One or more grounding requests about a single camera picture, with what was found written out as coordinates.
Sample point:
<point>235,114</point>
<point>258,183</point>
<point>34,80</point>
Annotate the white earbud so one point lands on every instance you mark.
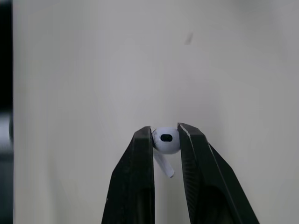
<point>165,142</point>

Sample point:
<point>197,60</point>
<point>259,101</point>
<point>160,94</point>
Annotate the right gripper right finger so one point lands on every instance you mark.
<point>208,182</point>

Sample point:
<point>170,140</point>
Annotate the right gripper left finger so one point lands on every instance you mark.
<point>133,182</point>

